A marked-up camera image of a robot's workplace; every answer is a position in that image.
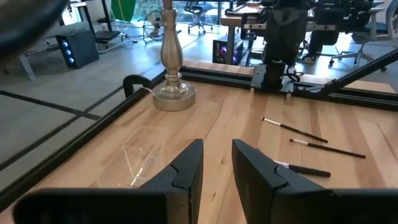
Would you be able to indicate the black table clamp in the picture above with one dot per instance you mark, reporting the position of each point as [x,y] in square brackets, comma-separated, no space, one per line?
[133,79]

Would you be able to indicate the computer tower blue lights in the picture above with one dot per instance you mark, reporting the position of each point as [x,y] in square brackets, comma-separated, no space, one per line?
[82,46]

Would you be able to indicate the person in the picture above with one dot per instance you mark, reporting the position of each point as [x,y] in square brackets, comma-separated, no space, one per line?
[315,46]

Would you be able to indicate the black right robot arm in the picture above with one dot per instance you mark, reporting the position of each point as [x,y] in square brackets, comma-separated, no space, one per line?
[283,37]

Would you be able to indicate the wooden desk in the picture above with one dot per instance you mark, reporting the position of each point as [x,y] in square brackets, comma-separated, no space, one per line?
[231,21]

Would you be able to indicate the computer tower purple lights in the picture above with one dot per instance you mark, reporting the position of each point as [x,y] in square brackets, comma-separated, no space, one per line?
[227,51]

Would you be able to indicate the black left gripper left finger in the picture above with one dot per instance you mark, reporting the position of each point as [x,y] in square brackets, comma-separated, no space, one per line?
[174,193]

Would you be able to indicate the black floor fan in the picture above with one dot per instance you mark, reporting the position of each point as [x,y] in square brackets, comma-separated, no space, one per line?
[154,26]

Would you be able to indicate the green board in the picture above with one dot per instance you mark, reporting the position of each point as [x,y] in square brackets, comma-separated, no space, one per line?
[122,9]

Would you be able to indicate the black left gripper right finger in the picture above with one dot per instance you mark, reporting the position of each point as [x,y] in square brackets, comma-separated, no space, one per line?
[264,193]

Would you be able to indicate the blue office chair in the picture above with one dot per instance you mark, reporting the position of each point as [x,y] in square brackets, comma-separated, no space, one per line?
[199,9]

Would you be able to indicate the clear acrylic brush organizer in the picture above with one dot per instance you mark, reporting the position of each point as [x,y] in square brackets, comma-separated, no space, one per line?
[146,146]

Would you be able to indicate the black aluminium table frame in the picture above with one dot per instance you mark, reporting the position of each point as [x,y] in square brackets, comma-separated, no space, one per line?
[77,141]

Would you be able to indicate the black flat stand base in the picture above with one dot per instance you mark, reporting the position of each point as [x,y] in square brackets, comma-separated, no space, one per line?
[107,35]

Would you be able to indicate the silver table lamp white shade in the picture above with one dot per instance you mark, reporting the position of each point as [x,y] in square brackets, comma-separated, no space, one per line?
[171,53]

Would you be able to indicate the grey office chair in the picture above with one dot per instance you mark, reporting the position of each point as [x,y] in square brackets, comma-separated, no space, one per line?
[367,34]

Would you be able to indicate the thin black makeup brush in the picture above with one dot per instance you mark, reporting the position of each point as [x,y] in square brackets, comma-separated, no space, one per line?
[329,149]
[311,171]
[295,130]

